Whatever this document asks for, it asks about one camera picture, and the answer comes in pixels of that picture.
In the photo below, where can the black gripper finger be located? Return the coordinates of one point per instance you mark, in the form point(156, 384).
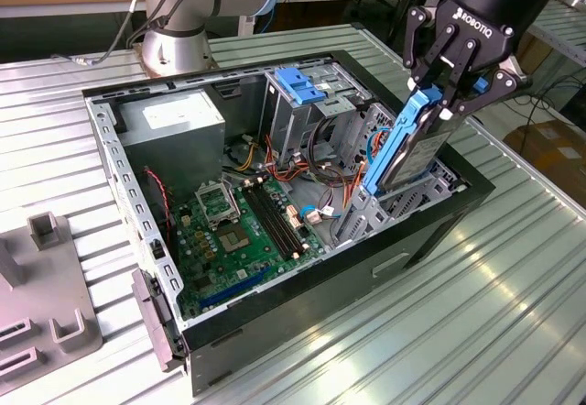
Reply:
point(485, 89)
point(419, 43)

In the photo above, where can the hard disk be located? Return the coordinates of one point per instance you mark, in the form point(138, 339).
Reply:
point(412, 157)

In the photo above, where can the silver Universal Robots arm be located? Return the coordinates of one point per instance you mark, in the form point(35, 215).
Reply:
point(174, 43)

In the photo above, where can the grey metal disk bay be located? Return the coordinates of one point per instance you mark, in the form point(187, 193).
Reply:
point(366, 222)

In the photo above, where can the black tripod stand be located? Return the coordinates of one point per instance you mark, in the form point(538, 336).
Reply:
point(397, 25)

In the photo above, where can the metal slat side table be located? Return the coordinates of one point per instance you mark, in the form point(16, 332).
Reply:
point(563, 34)

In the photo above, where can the brown cardboard box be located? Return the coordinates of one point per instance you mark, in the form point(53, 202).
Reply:
point(549, 148)

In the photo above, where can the blue optical drive latch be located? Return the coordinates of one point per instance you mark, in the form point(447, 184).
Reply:
point(297, 86)

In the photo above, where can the grey optical drive cage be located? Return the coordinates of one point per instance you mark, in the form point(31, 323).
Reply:
point(293, 125)

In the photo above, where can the black RAM slot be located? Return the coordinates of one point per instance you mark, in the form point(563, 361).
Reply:
point(278, 218)
point(266, 222)
point(272, 221)
point(283, 216)

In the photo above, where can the black open PC case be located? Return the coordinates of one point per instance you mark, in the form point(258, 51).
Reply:
point(320, 295)

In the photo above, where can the grey power supply unit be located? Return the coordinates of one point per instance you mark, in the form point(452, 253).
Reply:
point(174, 148)

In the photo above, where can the CPU socket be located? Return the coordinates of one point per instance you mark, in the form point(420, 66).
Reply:
point(234, 239)

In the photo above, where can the green motherboard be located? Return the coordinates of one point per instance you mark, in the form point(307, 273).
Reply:
point(242, 265)

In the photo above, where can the blue expansion slot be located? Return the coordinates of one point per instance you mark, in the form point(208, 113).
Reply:
point(233, 288)

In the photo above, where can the grey parts rack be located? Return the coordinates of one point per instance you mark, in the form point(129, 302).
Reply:
point(46, 286)

